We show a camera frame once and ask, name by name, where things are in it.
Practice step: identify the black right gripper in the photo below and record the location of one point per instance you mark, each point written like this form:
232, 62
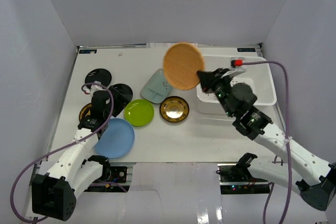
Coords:
208, 80

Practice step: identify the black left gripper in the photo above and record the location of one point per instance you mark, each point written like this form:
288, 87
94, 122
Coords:
118, 98

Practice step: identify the black round plate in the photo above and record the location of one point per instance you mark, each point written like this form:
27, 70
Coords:
101, 75
122, 96

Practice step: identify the woven bamboo round tray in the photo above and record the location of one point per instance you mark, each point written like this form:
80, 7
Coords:
181, 63

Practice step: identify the light blue round plate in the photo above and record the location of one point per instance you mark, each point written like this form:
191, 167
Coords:
117, 140

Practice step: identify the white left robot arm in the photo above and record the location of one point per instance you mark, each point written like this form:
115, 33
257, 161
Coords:
54, 194

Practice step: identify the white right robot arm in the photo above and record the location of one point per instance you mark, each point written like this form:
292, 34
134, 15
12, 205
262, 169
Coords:
309, 176

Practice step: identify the white plastic bin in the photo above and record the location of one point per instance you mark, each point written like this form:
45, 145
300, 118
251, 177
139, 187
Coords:
258, 77

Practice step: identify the lime green round plate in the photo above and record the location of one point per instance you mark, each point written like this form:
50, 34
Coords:
139, 112

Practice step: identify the pale blue rectangular divided plate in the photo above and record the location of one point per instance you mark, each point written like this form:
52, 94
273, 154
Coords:
157, 88

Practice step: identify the yellow patterned plate left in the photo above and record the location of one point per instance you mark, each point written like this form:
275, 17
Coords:
85, 111

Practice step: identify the yellow patterned plate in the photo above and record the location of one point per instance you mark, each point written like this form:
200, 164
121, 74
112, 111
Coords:
174, 109
85, 111

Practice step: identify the yellow patterned plate right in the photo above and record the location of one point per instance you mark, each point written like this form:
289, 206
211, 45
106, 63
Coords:
174, 109

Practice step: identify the right blue table label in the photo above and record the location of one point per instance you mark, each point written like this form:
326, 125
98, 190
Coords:
246, 49

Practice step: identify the blue table label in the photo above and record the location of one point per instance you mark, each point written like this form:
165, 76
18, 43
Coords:
87, 51
246, 49

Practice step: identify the white paper sheet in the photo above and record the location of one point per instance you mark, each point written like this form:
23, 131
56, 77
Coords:
167, 44

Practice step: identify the left blue table label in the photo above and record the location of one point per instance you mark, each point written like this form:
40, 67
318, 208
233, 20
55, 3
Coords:
87, 51

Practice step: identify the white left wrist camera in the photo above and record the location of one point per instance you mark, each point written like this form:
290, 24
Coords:
95, 85

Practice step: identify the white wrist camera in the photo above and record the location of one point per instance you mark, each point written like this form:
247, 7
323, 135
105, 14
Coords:
95, 85
236, 66

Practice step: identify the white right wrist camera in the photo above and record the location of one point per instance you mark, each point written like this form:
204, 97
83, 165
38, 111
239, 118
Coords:
236, 66

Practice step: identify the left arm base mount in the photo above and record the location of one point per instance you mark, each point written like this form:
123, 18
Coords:
116, 183

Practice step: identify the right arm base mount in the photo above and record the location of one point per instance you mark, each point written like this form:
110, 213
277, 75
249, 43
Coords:
234, 181

